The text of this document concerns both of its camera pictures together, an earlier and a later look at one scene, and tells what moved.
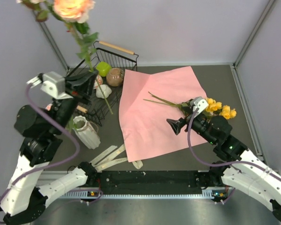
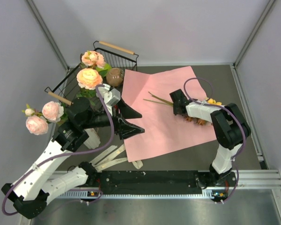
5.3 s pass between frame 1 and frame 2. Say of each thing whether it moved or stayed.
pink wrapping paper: stayed
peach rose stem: moved
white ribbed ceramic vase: stayed
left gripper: moved
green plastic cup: stayed
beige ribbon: stayed
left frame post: stayed
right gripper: moved
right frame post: stayed
